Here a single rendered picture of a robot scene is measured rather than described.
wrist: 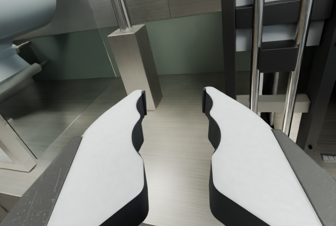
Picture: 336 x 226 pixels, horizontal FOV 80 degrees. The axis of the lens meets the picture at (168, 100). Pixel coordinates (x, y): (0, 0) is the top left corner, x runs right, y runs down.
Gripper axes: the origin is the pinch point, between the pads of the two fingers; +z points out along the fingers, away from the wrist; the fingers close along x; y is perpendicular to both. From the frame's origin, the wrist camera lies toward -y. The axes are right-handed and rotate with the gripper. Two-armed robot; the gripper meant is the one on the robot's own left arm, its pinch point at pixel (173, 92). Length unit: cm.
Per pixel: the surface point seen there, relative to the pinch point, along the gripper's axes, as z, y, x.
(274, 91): 31.1, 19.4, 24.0
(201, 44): 68, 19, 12
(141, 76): 47, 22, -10
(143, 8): 74, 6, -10
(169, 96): 54, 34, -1
